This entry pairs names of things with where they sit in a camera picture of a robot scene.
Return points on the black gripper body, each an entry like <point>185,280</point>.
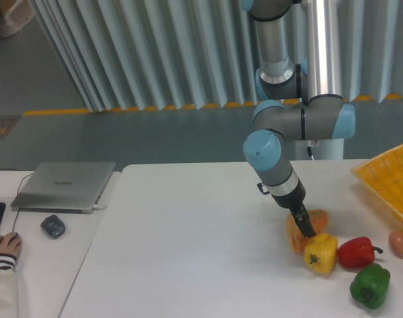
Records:
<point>292,200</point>

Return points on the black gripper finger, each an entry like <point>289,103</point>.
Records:
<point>302,220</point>

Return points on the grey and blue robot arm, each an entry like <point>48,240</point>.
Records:
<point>297,101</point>

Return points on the forearm in white sleeve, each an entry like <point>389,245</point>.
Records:
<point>8,286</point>

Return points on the yellow woven basket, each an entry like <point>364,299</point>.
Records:
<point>383,177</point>

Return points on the person's hand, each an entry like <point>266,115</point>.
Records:
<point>10,246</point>

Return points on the yellow bell pepper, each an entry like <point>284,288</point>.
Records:
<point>320,253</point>

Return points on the red bell pepper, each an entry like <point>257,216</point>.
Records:
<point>357,253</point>

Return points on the green bell pepper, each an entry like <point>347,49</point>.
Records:
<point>370,286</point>

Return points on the brown egg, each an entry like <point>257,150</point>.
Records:
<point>395,240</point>

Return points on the white folding partition screen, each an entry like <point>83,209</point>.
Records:
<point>189,54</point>

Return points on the silver closed laptop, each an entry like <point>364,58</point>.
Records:
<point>65,187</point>

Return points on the dark small case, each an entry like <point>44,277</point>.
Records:
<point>53,226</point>

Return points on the brown cardboard box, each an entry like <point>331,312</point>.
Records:
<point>14,15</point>

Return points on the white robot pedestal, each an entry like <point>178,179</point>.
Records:
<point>319,149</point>

